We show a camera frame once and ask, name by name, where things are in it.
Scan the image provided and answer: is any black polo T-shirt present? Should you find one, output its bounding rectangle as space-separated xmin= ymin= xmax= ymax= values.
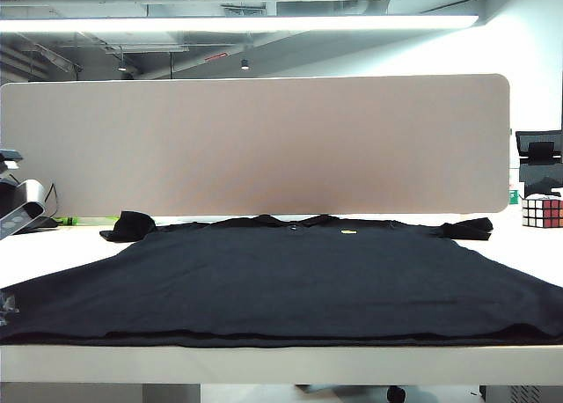
xmin=0 ymin=209 xmax=563 ymax=348

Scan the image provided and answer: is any dark monitor at edge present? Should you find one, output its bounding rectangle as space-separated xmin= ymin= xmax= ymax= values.
xmin=19 ymin=216 xmax=60 ymax=235

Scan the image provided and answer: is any beige desk partition panel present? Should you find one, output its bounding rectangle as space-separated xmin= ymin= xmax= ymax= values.
xmin=0 ymin=72 xmax=511 ymax=222

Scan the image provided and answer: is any long white ceiling light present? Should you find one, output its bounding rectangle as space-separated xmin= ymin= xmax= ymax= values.
xmin=0 ymin=14 xmax=479 ymax=33

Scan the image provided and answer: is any green marker pen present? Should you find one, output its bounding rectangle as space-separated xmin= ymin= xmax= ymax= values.
xmin=57 ymin=216 xmax=121 ymax=226

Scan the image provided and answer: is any black mesh office chair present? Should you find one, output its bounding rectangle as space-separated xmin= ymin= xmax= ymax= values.
xmin=515 ymin=129 xmax=563 ymax=198

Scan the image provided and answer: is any Rubik's cube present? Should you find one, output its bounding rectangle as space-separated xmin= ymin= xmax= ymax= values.
xmin=521 ymin=193 xmax=563 ymax=229

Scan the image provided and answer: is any grey vented metal case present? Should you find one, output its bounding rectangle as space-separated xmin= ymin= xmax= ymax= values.
xmin=479 ymin=384 xmax=543 ymax=403

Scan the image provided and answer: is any black cable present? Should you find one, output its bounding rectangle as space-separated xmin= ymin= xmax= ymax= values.
xmin=45 ymin=181 xmax=59 ymax=214

